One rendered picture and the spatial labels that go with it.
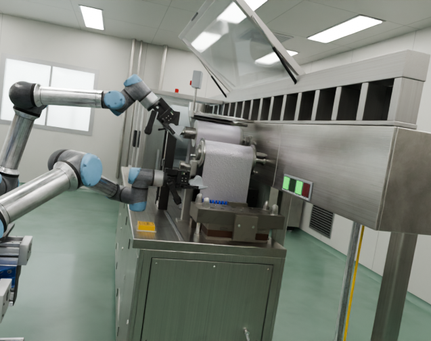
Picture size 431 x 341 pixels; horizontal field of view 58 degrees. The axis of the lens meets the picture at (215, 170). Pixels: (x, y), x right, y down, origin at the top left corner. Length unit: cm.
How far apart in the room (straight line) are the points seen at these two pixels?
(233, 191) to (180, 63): 577
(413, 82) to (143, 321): 130
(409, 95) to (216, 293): 106
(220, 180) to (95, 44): 583
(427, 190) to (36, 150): 677
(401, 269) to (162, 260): 87
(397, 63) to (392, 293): 71
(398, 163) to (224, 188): 90
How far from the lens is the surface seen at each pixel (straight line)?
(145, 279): 165
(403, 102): 124
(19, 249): 187
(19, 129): 193
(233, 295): 175
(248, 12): 179
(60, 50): 748
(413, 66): 126
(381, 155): 122
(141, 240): 159
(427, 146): 128
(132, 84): 180
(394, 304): 144
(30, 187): 137
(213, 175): 185
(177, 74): 748
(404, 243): 138
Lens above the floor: 134
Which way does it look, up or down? 5 degrees down
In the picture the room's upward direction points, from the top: 8 degrees clockwise
